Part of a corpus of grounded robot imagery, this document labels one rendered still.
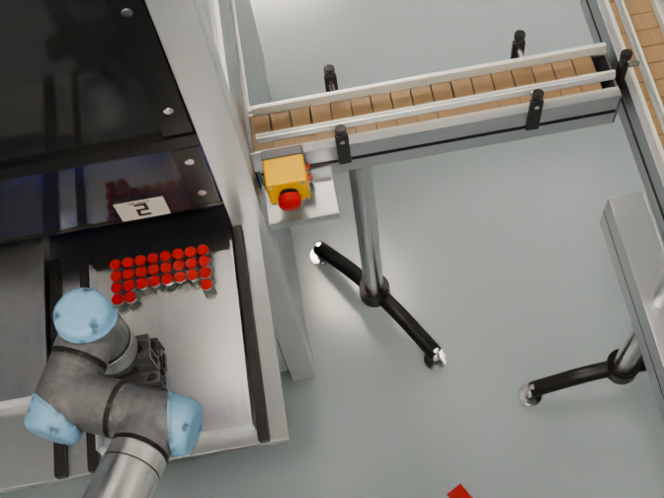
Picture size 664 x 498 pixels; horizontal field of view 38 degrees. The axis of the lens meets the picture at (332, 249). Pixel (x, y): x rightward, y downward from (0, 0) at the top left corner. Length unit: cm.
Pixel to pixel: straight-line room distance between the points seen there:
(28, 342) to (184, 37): 71
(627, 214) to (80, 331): 130
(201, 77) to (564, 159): 167
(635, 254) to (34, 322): 122
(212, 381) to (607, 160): 157
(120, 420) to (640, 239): 128
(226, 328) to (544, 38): 173
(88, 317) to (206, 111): 37
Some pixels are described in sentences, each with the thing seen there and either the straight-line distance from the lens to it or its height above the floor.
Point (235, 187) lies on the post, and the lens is 164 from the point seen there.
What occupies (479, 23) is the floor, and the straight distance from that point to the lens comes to 314.
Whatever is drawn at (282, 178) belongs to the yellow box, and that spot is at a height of 103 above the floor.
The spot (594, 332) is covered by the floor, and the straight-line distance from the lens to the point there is 265.
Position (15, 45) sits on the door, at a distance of 134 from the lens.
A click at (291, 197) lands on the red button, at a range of 164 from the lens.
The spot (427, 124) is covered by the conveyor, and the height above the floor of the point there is 93.
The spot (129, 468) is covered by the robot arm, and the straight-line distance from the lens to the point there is 119.
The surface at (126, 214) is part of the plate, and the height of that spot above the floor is 101.
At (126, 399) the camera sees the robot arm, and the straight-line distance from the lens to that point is 124.
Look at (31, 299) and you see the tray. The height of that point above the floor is 88.
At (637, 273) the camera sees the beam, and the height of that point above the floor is 55.
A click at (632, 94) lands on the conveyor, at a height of 93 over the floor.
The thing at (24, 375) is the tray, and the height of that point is 88.
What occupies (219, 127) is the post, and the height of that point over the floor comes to 122.
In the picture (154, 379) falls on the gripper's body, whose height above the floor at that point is 110.
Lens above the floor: 244
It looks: 64 degrees down
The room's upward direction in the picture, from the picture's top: 11 degrees counter-clockwise
